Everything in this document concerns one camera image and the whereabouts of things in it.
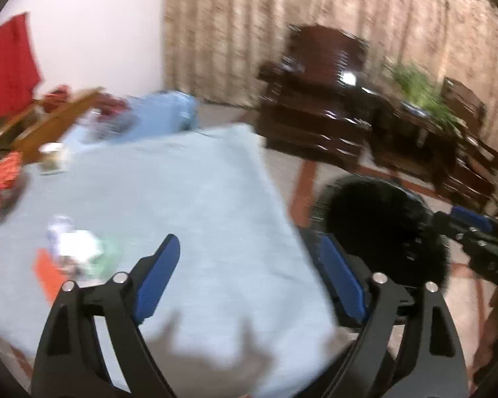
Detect white blue medicine box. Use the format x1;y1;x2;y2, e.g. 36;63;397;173
46;215;104;278

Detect glass fruit bowl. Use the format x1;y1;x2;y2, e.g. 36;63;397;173
83;109;137;142

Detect dark wooden side table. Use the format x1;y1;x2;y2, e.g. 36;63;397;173
369;95;460;190

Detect grey table cloth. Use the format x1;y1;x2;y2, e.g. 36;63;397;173
0;124;347;397

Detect patterned beige curtain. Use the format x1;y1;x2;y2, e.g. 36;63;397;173
164;0;498;138

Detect red snack packet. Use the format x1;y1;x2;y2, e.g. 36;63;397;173
0;151;22;205

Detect potted green plant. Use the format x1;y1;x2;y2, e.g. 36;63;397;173
386;63;459;130

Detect orange foam net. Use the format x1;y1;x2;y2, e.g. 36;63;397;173
32;249;68;304

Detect black trash bin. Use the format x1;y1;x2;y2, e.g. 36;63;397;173
310;174;450;291

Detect blue side table cloth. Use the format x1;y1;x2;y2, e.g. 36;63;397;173
65;90;201;146

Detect tissue box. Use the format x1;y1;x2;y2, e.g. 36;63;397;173
38;142;67;174

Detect dark wooden armchair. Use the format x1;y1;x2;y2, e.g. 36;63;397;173
256;24;368;170
435;77;498;212

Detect red apples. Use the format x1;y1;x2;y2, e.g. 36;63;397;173
93;95;129;118

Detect green rubber glove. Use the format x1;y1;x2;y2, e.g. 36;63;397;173
82;236;122;279

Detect red cloth cover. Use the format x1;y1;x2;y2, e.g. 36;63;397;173
0;13;41;118

